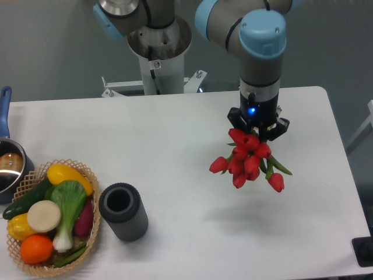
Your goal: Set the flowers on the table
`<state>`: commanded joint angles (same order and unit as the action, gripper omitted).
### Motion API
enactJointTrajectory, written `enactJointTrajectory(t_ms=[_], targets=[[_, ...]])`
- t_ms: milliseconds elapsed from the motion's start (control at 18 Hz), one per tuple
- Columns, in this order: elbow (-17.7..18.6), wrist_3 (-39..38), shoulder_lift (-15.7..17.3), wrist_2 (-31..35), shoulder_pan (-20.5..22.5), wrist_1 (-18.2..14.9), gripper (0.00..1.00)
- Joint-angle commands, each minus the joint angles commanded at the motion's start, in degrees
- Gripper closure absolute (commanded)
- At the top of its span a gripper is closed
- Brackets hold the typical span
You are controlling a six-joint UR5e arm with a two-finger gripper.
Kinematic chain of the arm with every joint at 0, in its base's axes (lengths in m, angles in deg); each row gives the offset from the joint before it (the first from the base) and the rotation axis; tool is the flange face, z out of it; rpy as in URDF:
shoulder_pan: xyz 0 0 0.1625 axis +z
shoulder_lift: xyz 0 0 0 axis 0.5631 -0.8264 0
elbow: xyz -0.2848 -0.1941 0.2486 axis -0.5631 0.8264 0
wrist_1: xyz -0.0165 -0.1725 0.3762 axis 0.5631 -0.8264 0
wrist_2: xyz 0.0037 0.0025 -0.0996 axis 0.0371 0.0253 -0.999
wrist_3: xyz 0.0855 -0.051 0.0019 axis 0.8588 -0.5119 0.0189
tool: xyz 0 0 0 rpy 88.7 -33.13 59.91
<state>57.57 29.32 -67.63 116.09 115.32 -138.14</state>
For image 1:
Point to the green bean pod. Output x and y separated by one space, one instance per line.
71 257

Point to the dark grey ribbed vase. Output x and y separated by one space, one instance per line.
122 208

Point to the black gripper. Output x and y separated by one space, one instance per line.
258 108

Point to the black box at table edge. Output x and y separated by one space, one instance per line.
363 250

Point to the purple sweet potato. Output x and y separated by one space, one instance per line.
84 224

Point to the orange fruit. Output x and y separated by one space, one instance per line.
36 249

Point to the green cucumber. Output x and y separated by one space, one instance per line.
24 203

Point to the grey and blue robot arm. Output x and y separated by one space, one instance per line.
252 31

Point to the green bok choy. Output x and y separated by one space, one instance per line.
70 197

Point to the red tulip bouquet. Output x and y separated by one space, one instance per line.
249 158

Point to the yellow bell pepper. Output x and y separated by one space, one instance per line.
19 228

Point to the yellow squash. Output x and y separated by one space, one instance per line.
57 173

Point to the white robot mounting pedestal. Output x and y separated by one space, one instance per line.
161 54

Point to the blue handled saucepan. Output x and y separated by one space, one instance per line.
15 164

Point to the beige round disc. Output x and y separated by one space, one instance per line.
44 216

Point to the white frame at right edge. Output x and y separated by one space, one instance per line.
360 133

